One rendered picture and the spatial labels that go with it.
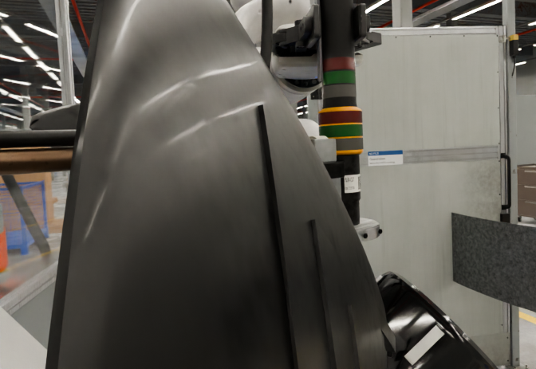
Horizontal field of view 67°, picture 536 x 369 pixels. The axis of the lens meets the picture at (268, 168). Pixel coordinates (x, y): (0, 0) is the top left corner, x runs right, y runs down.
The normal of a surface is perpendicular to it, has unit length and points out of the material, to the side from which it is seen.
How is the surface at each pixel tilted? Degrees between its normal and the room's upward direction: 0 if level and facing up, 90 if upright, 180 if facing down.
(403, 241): 90
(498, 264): 90
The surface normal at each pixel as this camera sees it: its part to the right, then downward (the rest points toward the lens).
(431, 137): 0.11, 0.04
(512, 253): -0.91, 0.07
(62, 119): 0.53, -0.66
